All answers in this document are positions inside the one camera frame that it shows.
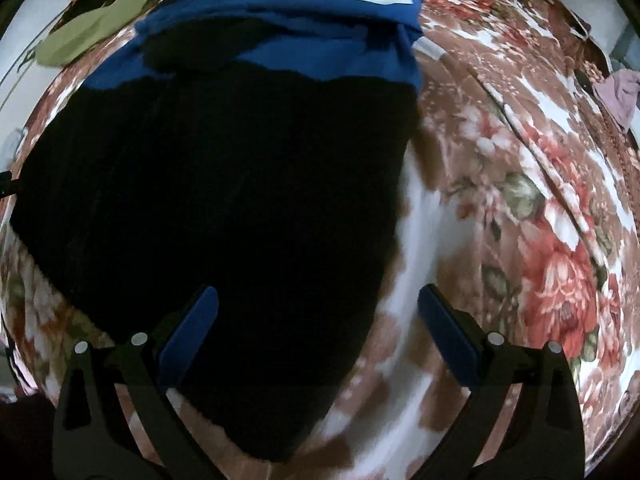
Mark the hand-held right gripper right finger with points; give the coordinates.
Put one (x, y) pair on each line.
(450, 337)

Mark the blue and black jacket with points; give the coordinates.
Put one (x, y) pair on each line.
(225, 185)

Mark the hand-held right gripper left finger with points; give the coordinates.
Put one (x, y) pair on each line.
(192, 327)

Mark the green garment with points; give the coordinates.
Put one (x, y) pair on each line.
(100, 25)

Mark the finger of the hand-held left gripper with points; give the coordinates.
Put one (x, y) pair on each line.
(4, 182)

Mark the floral blanket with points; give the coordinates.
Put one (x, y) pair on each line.
(525, 185)

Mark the pink cloth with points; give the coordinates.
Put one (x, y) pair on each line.
(622, 95)

